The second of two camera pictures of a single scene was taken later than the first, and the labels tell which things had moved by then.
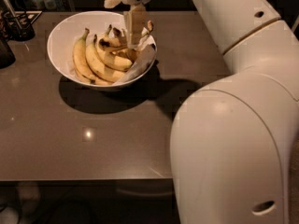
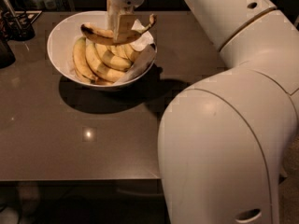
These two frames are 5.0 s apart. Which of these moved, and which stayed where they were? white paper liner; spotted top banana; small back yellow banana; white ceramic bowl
Moved: spotted top banana
Stayed: small back yellow banana; white paper liner; white ceramic bowl
